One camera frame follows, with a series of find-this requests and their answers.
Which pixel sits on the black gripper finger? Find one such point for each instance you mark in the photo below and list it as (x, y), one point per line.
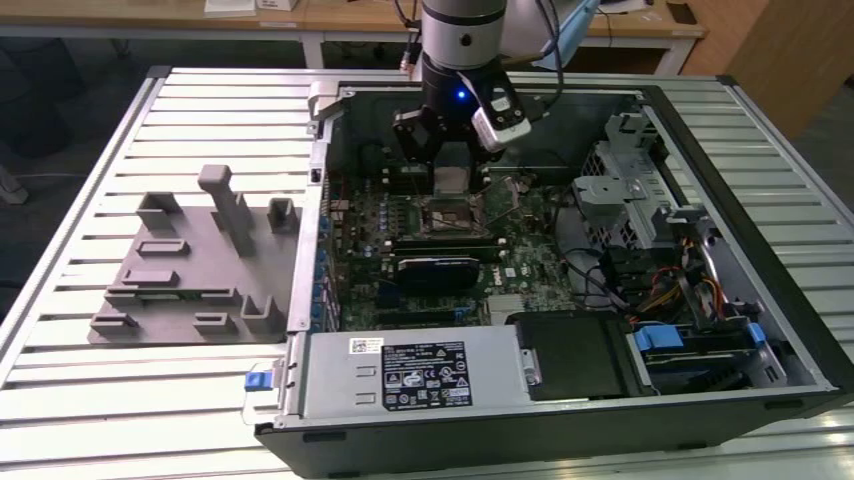
(416, 135)
(476, 160)

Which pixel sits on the silver square CPU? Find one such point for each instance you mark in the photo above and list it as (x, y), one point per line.
(450, 181)

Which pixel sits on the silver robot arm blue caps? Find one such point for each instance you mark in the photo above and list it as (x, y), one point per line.
(460, 20)

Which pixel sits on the black CPU socket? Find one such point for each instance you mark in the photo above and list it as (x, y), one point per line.
(448, 216)

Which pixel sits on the black RAM slot bank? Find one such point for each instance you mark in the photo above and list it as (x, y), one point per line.
(440, 246)
(400, 182)

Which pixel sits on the silver metal drive cage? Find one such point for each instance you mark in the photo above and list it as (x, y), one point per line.
(610, 192)

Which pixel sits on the black graphics card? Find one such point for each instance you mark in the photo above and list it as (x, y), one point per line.
(436, 277)

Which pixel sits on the green motherboard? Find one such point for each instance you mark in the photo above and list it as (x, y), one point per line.
(534, 280)

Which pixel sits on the silver chipset heat sink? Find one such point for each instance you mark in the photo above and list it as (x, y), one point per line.
(507, 306)

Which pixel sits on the small white box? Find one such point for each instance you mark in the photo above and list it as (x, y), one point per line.
(276, 4)

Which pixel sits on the black phone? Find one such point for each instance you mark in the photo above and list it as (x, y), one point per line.
(682, 13)

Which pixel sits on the gray parts rack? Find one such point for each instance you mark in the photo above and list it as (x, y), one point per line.
(220, 280)

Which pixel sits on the black plastic cover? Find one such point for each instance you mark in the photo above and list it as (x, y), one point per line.
(574, 355)

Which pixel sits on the hard disk in blue carrier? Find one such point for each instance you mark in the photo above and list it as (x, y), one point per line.
(657, 340)

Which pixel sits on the silver power supply with label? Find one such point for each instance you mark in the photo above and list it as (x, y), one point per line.
(334, 380)

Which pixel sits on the green RAM stick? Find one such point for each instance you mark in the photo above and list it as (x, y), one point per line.
(167, 297)

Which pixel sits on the wooden cabinet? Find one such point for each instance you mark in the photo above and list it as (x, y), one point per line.
(801, 50)

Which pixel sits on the blue case latch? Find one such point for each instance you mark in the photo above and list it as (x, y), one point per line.
(260, 381)

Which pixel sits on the black open PC case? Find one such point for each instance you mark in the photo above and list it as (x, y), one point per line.
(467, 445)

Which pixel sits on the white wrist camera black face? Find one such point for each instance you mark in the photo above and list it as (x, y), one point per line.
(500, 140)

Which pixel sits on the gray plastic bracket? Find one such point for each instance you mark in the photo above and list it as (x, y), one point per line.
(681, 215)
(627, 125)

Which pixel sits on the wooden desk white frame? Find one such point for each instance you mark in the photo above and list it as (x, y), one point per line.
(280, 22)

